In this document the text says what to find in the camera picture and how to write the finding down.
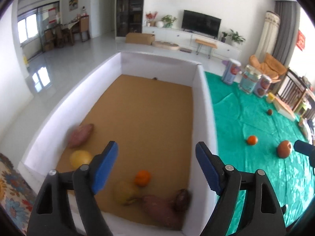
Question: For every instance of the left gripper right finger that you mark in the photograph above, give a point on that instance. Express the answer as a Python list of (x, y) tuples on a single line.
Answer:
[(261, 213)]

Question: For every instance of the purple sweet potato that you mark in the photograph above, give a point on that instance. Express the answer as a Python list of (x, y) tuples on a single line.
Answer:
[(160, 211), (80, 135)]

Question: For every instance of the food tin can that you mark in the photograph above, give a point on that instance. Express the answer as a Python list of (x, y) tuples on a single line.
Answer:
[(231, 70), (262, 86)]

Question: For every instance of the floral patterned cushion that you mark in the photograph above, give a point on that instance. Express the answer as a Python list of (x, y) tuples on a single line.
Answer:
[(17, 198)]

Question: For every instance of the red apple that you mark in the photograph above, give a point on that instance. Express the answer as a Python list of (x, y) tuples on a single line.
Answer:
[(284, 149)]

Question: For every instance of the white-edged book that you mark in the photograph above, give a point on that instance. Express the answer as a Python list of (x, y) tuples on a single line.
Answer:
[(283, 109)]

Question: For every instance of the red flower pot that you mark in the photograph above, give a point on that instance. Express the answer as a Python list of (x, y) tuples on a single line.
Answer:
[(150, 18)]

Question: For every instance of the right food tin can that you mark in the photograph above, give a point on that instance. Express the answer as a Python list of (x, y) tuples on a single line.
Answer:
[(262, 86)]

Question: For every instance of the green plant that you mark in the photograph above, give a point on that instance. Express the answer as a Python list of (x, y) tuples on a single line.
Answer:
[(168, 21), (236, 38)]

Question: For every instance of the left food tin can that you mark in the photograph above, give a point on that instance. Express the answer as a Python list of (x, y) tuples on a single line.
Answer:
[(231, 70)]

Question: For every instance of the red wall decoration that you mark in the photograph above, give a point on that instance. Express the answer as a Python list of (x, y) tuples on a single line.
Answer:
[(300, 42)]

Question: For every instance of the yellow round fruit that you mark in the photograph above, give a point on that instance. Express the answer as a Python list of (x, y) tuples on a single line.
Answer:
[(79, 158)]

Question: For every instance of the white cardboard box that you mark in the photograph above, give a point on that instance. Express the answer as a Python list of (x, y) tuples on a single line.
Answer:
[(156, 124)]

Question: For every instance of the grey curtain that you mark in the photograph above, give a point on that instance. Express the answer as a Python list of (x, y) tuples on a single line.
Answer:
[(289, 13)]

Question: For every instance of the brown cardboard box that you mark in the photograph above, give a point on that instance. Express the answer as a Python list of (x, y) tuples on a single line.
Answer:
[(139, 38)]

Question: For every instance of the wall painting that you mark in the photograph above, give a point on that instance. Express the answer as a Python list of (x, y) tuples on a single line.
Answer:
[(73, 4)]

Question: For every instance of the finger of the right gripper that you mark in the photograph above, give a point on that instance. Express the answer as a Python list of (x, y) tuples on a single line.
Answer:
[(307, 150)]

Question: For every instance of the green tablecloth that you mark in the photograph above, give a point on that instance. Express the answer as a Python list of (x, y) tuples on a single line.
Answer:
[(239, 115)]

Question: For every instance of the yellow-green citrus fruit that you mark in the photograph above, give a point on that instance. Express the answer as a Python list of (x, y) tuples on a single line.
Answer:
[(126, 193)]

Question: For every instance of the green plant left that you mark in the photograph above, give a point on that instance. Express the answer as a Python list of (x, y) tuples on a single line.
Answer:
[(168, 21)]

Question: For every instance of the orange lounge chair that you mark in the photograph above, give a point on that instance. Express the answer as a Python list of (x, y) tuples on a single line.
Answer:
[(270, 67)]

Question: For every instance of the white standing air conditioner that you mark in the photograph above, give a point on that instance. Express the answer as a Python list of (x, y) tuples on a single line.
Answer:
[(269, 35)]

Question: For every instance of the small wooden bench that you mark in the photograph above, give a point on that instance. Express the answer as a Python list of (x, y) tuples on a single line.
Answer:
[(201, 43)]

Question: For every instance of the white tv cabinet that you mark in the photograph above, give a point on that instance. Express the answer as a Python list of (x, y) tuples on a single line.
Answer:
[(187, 40)]

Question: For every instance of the yellow lidded small jar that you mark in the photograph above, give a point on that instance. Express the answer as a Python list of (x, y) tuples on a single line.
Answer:
[(270, 97)]

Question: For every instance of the clear plastic jar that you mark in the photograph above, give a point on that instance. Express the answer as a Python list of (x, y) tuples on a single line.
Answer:
[(249, 79)]

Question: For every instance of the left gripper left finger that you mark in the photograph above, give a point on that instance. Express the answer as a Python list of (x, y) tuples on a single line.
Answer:
[(51, 213)]

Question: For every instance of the large orange tangerine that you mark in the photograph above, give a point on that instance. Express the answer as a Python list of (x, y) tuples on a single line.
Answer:
[(142, 178)]

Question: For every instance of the small orange tangerine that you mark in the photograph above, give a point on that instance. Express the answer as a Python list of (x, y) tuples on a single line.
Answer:
[(252, 140)]

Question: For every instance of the green plant right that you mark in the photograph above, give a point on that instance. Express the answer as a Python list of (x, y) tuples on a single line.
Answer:
[(236, 38)]

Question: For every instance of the black glass cabinet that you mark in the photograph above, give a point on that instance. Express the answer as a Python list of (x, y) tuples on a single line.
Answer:
[(129, 16)]

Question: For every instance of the wooden dining chair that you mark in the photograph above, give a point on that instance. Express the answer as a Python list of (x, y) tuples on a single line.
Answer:
[(292, 90)]

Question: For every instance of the round floor mat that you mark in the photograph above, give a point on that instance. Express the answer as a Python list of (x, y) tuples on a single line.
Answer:
[(166, 45)]

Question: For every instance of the black television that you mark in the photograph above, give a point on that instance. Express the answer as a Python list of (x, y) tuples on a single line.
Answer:
[(201, 23)]

